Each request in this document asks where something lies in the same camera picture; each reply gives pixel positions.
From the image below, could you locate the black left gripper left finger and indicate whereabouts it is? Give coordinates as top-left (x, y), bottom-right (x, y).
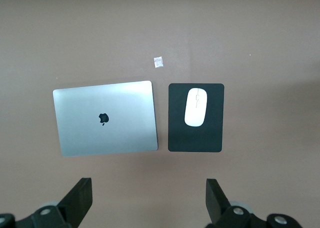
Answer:
top-left (57, 177), bottom-right (94, 228)

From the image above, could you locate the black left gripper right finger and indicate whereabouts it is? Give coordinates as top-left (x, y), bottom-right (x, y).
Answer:
top-left (205, 178), bottom-right (231, 224)

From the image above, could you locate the white computer mouse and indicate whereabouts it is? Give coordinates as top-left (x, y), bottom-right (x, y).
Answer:
top-left (184, 87), bottom-right (209, 128)

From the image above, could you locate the black mouse pad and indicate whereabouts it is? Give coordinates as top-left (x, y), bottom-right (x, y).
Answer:
top-left (167, 82), bottom-right (226, 153)

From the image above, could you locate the silver laptop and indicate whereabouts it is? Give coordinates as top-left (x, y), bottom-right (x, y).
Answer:
top-left (52, 80), bottom-right (160, 158)

